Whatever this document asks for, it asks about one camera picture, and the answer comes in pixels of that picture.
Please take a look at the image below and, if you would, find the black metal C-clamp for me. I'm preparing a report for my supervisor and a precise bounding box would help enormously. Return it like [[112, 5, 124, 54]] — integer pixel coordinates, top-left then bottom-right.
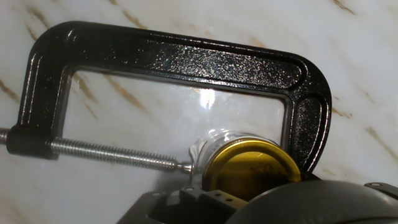
[[0, 21, 333, 174]]

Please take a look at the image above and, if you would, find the clear glass jar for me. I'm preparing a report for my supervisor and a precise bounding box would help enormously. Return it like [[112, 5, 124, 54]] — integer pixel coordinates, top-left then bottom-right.
[[188, 129, 279, 187]]

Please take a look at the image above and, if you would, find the gold metal jar lid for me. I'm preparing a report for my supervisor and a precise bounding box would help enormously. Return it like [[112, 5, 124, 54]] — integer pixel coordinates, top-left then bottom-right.
[[201, 138, 302, 202]]

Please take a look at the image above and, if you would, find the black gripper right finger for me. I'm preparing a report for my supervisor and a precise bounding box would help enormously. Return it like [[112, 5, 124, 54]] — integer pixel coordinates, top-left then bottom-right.
[[300, 170, 398, 200]]

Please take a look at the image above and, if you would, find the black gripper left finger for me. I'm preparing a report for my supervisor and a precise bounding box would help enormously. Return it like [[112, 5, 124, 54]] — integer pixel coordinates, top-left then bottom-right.
[[116, 185, 249, 224]]

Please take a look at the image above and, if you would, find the marble pattern board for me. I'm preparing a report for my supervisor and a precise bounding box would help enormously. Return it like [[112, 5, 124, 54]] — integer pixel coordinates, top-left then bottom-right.
[[0, 0, 398, 224]]

